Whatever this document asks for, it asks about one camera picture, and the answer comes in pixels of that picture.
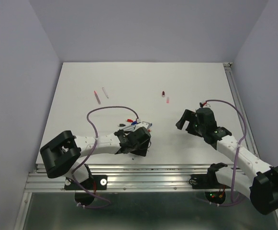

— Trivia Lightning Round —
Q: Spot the aluminium rail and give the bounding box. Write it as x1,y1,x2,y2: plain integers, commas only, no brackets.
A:
222,62,259,154
24,164,210,193

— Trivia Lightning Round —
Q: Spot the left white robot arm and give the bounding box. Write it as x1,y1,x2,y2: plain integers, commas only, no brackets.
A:
40,126,151,189

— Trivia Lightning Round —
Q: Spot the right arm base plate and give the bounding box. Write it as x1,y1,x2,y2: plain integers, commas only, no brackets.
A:
189,174,224,189

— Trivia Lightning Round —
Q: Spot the blue gel pen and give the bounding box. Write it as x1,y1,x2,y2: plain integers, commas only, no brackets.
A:
121,125,135,132

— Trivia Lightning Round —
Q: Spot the aluminium front rail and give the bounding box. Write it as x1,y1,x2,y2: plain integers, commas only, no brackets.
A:
24,164,210,193

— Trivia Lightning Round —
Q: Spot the aluminium right rail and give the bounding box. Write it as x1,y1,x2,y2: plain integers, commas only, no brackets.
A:
222,62,259,154

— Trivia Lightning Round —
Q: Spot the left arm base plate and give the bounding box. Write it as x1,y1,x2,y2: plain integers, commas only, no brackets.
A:
64,174,108,191

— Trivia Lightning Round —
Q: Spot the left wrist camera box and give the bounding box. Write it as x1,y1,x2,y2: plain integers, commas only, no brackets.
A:
135,121,152,130

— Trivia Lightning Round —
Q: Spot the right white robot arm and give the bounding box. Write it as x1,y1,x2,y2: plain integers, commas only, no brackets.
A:
176,108,278,215

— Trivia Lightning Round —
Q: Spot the pink highlighter pen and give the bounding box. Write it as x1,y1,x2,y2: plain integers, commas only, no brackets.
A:
94,91,101,105

